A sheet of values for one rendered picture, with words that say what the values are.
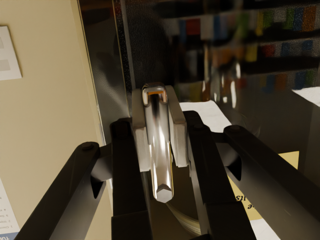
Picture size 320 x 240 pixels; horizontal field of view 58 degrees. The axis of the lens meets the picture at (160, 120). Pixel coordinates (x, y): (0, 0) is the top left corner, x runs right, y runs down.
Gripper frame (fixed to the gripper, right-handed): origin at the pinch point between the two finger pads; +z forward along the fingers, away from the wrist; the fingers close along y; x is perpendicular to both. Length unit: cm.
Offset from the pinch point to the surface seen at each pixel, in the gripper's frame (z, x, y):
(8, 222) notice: 49, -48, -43
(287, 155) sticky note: 4.4, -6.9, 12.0
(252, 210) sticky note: 4.4, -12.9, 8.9
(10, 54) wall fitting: 48, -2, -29
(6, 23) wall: 49, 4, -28
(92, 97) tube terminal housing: 5.6, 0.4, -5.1
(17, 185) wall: 49, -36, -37
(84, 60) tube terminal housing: 5.6, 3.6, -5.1
